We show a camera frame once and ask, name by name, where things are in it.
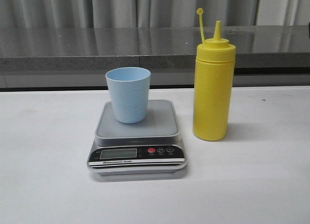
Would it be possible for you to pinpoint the light blue plastic cup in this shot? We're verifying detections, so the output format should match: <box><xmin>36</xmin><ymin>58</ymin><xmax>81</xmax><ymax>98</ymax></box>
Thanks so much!
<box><xmin>106</xmin><ymin>67</ymin><xmax>151</xmax><ymax>124</ymax></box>

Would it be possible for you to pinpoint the yellow squeeze bottle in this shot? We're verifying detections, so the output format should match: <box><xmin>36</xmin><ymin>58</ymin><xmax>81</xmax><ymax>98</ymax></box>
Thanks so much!
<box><xmin>193</xmin><ymin>8</ymin><xmax>236</xmax><ymax>141</ymax></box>

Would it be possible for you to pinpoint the silver electronic kitchen scale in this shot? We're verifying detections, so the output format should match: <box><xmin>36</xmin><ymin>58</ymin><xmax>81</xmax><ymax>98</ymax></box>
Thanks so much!
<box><xmin>87</xmin><ymin>99</ymin><xmax>187</xmax><ymax>176</ymax></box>

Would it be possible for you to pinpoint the grey curtain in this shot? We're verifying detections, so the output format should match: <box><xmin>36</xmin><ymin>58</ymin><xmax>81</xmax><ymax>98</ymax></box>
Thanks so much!
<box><xmin>0</xmin><ymin>0</ymin><xmax>310</xmax><ymax>29</ymax></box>

